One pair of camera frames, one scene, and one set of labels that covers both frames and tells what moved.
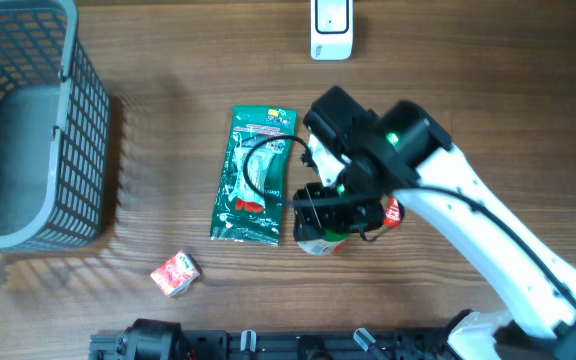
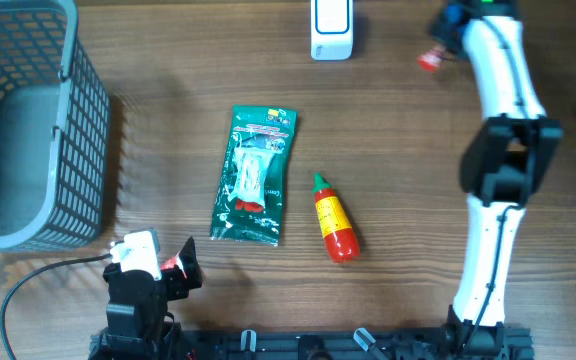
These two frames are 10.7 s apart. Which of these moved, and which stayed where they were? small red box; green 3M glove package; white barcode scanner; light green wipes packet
Moved: small red box
Stayed: green 3M glove package; white barcode scanner; light green wipes packet
